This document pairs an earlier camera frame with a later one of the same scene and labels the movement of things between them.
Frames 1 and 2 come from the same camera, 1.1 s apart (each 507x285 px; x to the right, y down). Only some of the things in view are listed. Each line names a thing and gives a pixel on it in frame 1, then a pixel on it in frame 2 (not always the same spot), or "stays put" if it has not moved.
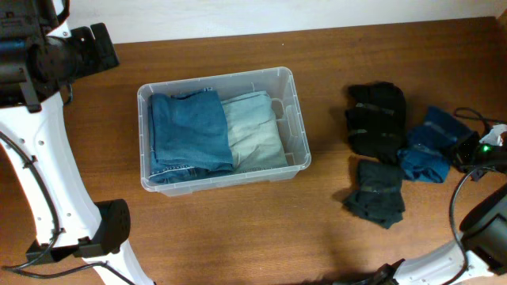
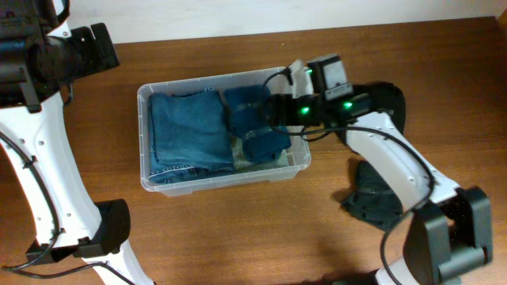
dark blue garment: x=425 y=157 to x=261 y=142
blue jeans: x=188 y=135 stays put
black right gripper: x=474 y=158 to x=287 y=104
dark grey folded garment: x=379 y=195 stays put
